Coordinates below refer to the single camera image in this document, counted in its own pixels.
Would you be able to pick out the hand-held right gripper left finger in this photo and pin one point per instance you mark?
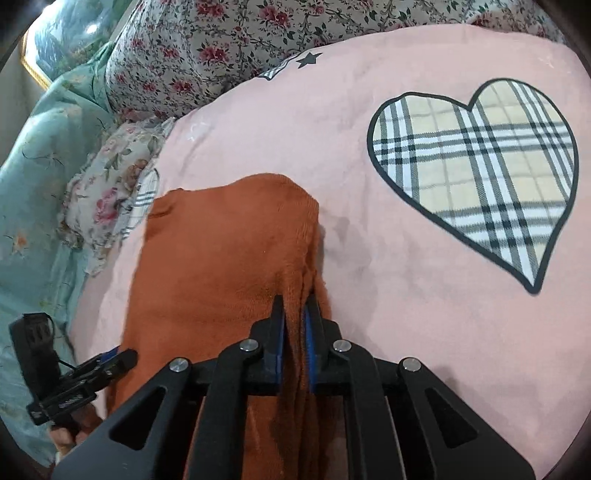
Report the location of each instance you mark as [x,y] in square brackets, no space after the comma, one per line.
[277,350]

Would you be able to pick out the floral ruffled pillow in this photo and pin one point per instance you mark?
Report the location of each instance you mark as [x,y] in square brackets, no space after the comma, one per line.
[111,194]

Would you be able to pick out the orange knit sweater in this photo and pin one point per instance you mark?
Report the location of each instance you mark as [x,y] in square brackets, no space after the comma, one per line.
[217,258]

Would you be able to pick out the gold framed picture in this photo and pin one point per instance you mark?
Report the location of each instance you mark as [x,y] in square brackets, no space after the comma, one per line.
[60,37]

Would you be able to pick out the red floral quilt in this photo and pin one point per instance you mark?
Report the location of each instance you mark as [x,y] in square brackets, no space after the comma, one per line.
[221,41]

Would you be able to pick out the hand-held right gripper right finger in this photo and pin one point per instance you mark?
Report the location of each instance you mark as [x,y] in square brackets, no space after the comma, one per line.
[310,346]

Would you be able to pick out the teal floral bedcover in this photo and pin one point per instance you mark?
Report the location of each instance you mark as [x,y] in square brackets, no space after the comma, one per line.
[37,194]

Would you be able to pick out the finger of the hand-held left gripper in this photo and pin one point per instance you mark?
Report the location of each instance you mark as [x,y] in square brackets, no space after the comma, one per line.
[117,362]
[107,356]

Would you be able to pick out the pink bedsheet with plaid hearts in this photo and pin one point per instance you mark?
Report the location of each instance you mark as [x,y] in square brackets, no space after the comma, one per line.
[392,346]

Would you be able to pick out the person's left hand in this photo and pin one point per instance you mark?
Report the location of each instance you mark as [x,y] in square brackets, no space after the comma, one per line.
[76,431]

